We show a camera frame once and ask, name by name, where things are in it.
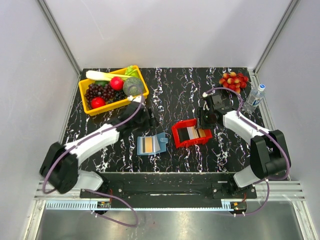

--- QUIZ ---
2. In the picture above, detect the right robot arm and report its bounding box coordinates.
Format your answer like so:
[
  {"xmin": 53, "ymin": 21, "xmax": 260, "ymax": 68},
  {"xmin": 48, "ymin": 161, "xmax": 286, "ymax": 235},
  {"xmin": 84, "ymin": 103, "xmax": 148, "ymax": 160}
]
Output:
[{"xmin": 197, "ymin": 92, "xmax": 291, "ymax": 198}]

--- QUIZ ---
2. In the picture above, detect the red apple upper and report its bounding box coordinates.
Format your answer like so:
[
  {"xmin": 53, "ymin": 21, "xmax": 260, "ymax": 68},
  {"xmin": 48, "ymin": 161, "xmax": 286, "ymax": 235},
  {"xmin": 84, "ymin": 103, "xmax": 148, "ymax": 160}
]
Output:
[{"xmin": 109, "ymin": 76, "xmax": 125, "ymax": 91}]

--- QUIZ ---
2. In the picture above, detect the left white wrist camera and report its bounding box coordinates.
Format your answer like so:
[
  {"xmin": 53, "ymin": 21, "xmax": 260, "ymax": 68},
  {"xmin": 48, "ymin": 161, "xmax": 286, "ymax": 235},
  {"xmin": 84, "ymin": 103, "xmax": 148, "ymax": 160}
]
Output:
[{"xmin": 127, "ymin": 95, "xmax": 142, "ymax": 103}]

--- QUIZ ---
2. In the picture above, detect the blue card holder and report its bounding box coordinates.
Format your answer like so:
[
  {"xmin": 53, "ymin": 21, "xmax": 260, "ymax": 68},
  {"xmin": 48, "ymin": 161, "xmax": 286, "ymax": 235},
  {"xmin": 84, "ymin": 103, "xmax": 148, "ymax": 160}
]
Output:
[{"xmin": 137, "ymin": 132, "xmax": 168, "ymax": 156}]

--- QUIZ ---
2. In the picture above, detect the red apple lower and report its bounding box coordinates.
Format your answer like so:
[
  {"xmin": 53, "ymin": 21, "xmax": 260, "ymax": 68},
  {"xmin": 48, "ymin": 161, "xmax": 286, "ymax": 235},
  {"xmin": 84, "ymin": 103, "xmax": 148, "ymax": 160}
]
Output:
[{"xmin": 90, "ymin": 97, "xmax": 106, "ymax": 109}]

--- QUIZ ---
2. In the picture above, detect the purple cable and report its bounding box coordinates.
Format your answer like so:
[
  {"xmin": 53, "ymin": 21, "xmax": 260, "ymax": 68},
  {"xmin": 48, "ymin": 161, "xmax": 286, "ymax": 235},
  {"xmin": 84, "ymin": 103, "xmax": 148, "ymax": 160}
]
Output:
[
  {"xmin": 41, "ymin": 84, "xmax": 146, "ymax": 228},
  {"xmin": 203, "ymin": 87, "xmax": 292, "ymax": 217}
]

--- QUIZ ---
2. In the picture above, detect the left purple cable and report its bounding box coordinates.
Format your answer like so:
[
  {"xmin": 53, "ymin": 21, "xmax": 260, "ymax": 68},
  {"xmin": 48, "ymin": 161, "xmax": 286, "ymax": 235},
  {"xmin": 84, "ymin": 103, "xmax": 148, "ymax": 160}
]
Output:
[{"xmin": 41, "ymin": 84, "xmax": 146, "ymax": 228}]

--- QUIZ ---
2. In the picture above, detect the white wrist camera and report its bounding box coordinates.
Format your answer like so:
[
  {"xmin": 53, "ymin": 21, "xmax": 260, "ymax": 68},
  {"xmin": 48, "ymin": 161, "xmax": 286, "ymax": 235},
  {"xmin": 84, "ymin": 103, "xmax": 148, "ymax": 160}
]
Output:
[
  {"xmin": 202, "ymin": 92, "xmax": 210, "ymax": 111},
  {"xmin": 127, "ymin": 95, "xmax": 142, "ymax": 103}
]

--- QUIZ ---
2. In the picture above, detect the red apple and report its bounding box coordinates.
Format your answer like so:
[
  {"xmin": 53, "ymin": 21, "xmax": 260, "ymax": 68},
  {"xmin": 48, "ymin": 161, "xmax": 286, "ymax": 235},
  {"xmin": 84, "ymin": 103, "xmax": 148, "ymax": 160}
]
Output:
[
  {"xmin": 90, "ymin": 97, "xmax": 106, "ymax": 109},
  {"xmin": 109, "ymin": 76, "xmax": 125, "ymax": 91}
]

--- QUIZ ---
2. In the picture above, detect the lychee fruit cluster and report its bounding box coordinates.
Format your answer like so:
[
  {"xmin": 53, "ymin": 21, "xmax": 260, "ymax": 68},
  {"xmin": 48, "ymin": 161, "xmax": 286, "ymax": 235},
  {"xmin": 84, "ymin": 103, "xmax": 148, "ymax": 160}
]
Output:
[{"xmin": 218, "ymin": 71, "xmax": 249, "ymax": 94}]

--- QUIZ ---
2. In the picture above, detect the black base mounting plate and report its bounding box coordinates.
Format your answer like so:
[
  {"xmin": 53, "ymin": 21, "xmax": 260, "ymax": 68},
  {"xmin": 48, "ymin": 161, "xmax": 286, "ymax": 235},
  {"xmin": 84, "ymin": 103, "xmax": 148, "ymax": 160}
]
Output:
[{"xmin": 96, "ymin": 172, "xmax": 257, "ymax": 200}]

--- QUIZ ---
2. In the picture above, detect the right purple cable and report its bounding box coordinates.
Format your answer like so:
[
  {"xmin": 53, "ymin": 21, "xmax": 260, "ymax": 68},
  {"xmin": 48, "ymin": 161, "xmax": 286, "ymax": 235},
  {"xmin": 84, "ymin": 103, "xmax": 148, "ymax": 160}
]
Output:
[{"xmin": 203, "ymin": 87, "xmax": 292, "ymax": 217}]

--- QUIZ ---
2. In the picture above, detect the yellow plastic tray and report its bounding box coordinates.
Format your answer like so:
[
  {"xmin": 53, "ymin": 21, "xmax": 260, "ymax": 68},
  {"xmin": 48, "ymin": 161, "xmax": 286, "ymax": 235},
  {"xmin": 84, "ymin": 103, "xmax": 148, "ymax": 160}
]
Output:
[{"xmin": 78, "ymin": 65, "xmax": 149, "ymax": 117}]

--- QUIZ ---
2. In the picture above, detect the green lime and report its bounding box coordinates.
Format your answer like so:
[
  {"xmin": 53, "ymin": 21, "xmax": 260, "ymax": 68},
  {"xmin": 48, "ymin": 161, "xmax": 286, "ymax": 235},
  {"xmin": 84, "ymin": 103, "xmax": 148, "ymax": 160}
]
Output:
[{"xmin": 94, "ymin": 80, "xmax": 109, "ymax": 87}]

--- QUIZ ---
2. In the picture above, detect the stack of credit cards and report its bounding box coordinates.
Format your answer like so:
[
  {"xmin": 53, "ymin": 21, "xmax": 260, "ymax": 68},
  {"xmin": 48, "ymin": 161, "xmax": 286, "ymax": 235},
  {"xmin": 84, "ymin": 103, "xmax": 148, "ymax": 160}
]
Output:
[{"xmin": 177, "ymin": 126, "xmax": 206, "ymax": 142}]

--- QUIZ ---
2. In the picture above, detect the white green leek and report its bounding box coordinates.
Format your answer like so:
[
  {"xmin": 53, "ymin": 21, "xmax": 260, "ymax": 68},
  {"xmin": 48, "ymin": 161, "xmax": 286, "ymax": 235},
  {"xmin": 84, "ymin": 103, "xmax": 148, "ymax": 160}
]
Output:
[{"xmin": 85, "ymin": 65, "xmax": 140, "ymax": 82}]

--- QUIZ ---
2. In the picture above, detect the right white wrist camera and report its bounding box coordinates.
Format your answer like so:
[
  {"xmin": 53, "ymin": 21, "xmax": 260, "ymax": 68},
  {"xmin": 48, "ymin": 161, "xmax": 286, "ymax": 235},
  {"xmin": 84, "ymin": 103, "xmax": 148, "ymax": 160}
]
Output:
[{"xmin": 202, "ymin": 92, "xmax": 210, "ymax": 111}]

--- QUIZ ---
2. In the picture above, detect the purple grape bunch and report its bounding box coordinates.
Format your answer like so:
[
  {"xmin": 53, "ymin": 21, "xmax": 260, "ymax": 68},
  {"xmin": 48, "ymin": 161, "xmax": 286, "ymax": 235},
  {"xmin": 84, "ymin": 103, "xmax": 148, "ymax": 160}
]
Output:
[{"xmin": 84, "ymin": 83, "xmax": 116, "ymax": 103}]

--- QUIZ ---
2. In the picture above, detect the dark blue grape bunch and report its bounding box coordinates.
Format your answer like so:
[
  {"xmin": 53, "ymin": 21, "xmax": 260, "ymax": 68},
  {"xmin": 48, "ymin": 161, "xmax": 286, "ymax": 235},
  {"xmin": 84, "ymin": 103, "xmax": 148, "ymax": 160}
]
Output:
[{"xmin": 113, "ymin": 90, "xmax": 127, "ymax": 102}]

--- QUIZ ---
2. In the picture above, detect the red plastic bin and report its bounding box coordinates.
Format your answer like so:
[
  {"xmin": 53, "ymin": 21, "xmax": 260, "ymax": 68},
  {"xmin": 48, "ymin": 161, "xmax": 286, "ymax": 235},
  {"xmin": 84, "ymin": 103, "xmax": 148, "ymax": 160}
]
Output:
[{"xmin": 171, "ymin": 118, "xmax": 213, "ymax": 148}]

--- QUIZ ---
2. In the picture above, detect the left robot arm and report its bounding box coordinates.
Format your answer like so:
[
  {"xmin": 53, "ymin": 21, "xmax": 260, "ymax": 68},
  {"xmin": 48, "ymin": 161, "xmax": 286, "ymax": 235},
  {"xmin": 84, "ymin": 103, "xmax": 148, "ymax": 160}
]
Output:
[{"xmin": 39, "ymin": 103, "xmax": 158, "ymax": 198}]

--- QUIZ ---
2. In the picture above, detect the clear water bottle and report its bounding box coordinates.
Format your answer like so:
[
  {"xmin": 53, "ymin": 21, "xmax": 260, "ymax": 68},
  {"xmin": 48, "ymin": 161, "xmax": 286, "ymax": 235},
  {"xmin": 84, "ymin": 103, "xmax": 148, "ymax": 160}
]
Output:
[{"xmin": 242, "ymin": 84, "xmax": 266, "ymax": 114}]

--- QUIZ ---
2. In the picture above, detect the green cantaloupe melon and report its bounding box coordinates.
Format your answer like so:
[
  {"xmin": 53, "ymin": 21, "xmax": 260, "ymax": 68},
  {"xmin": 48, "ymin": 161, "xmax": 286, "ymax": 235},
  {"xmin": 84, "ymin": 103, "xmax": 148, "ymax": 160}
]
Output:
[{"xmin": 122, "ymin": 76, "xmax": 144, "ymax": 97}]

